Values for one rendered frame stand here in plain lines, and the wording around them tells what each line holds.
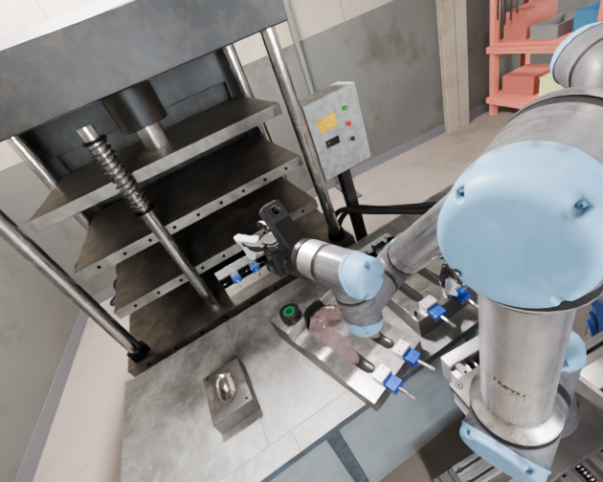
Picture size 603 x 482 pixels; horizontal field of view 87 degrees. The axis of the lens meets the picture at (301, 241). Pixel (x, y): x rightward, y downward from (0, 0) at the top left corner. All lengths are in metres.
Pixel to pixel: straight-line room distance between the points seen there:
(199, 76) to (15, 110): 1.09
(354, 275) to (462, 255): 0.25
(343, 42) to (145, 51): 2.76
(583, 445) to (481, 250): 0.61
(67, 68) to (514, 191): 1.24
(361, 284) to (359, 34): 3.53
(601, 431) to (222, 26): 1.45
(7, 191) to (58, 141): 1.79
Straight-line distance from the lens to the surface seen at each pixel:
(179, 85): 2.14
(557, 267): 0.28
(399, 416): 1.48
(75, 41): 1.30
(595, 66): 0.78
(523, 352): 0.42
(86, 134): 1.37
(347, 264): 0.53
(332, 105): 1.68
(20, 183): 3.85
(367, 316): 0.61
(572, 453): 0.85
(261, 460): 1.18
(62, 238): 3.99
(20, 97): 1.33
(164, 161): 1.45
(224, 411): 1.23
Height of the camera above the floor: 1.81
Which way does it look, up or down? 34 degrees down
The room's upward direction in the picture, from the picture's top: 23 degrees counter-clockwise
